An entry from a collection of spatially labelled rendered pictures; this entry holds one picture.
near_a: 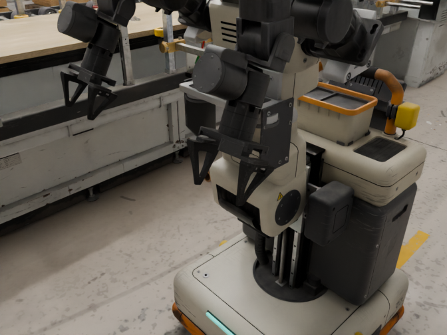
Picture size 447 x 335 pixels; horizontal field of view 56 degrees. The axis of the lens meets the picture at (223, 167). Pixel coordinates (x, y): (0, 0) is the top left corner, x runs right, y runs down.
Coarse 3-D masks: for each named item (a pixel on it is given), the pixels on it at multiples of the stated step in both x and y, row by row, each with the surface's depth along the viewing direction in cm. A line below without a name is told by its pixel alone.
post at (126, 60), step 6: (120, 30) 189; (126, 30) 191; (120, 36) 191; (126, 36) 192; (120, 42) 193; (126, 42) 193; (120, 48) 194; (126, 48) 195; (120, 54) 195; (126, 54) 196; (126, 60) 197; (126, 66) 198; (126, 72) 199; (126, 78) 201; (132, 78) 203; (126, 84) 202
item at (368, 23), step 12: (360, 24) 74; (372, 24) 77; (348, 36) 75; (360, 36) 75; (372, 36) 76; (336, 48) 76; (348, 48) 76; (360, 48) 77; (372, 48) 76; (336, 60) 81; (348, 60) 78; (360, 60) 76
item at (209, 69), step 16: (208, 48) 59; (224, 48) 57; (288, 48) 62; (208, 64) 58; (224, 64) 57; (240, 64) 60; (256, 64) 65; (272, 64) 61; (208, 80) 58; (224, 80) 57; (240, 80) 60; (224, 96) 61
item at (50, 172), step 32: (0, 64) 179; (32, 64) 188; (64, 64) 199; (160, 64) 238; (0, 96) 184; (32, 96) 193; (96, 128) 228; (128, 128) 243; (160, 128) 260; (32, 160) 208; (64, 160) 221; (96, 160) 235; (128, 160) 248; (160, 160) 268; (0, 192) 202; (32, 192) 214; (64, 192) 224; (0, 224) 207
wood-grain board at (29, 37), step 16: (48, 16) 252; (144, 16) 252; (160, 16) 252; (176, 16) 252; (0, 32) 213; (16, 32) 213; (32, 32) 213; (48, 32) 213; (128, 32) 213; (144, 32) 217; (0, 48) 185; (16, 48) 185; (32, 48) 185; (48, 48) 185; (64, 48) 190; (80, 48) 196
